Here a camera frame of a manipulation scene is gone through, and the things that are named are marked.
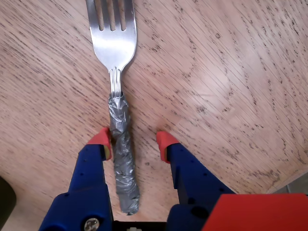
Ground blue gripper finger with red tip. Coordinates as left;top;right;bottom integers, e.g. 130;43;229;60
38;127;114;231
155;130;237;231

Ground metal fork with taped handle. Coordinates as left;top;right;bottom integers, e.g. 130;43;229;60
85;0;141;216

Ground red camera mount bracket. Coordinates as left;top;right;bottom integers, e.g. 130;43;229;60
201;193;308;231

